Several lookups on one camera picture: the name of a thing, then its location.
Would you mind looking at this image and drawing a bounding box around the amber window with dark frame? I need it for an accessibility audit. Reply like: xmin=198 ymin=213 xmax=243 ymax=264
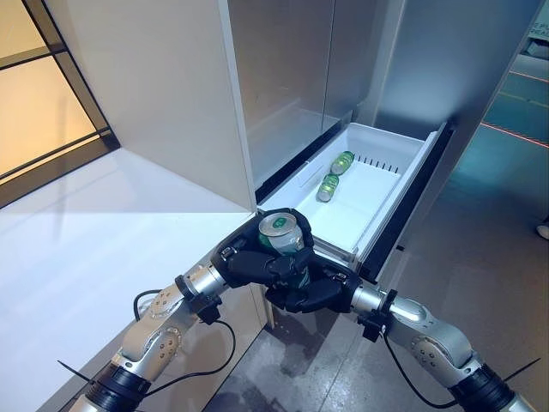
xmin=0 ymin=0 xmax=119 ymax=207

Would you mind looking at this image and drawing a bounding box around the stainless steel fridge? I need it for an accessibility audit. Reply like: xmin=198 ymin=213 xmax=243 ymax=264
xmin=218 ymin=0 xmax=537 ymax=284

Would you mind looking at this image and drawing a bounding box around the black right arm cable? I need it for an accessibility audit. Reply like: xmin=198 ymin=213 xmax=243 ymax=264
xmin=379 ymin=328 xmax=462 ymax=409

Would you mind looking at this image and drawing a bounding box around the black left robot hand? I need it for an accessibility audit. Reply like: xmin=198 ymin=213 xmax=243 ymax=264
xmin=209 ymin=208 xmax=314 ymax=289

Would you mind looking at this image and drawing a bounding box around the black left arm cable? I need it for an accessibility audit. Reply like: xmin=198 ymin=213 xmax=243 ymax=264
xmin=133 ymin=289 xmax=237 ymax=398

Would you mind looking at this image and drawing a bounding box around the white fridge drawer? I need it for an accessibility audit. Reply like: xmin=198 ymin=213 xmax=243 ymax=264
xmin=255 ymin=121 xmax=455 ymax=284

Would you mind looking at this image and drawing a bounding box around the white built-in cabinet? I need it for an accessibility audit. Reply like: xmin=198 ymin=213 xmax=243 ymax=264
xmin=0 ymin=0 xmax=275 ymax=412

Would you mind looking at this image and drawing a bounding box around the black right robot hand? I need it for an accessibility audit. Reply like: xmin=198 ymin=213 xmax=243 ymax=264
xmin=263 ymin=251 xmax=361 ymax=314

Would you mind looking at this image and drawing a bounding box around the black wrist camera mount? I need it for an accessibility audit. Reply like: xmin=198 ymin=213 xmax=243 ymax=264
xmin=358 ymin=289 xmax=398 ymax=342
xmin=174 ymin=276 xmax=222 ymax=325

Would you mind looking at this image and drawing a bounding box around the green drink can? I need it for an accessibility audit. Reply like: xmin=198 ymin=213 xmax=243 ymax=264
xmin=316 ymin=173 xmax=341 ymax=203
xmin=256 ymin=214 xmax=312 ymax=293
xmin=329 ymin=150 xmax=355 ymax=176

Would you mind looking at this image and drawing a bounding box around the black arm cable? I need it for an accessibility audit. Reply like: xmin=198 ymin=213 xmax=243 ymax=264
xmin=379 ymin=328 xmax=462 ymax=409
xmin=133 ymin=289 xmax=237 ymax=398

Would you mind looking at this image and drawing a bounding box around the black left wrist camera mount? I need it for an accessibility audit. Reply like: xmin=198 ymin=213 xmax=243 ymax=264
xmin=174 ymin=276 xmax=222 ymax=325

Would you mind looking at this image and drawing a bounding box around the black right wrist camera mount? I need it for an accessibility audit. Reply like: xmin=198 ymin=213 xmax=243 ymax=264
xmin=358 ymin=289 xmax=398 ymax=342

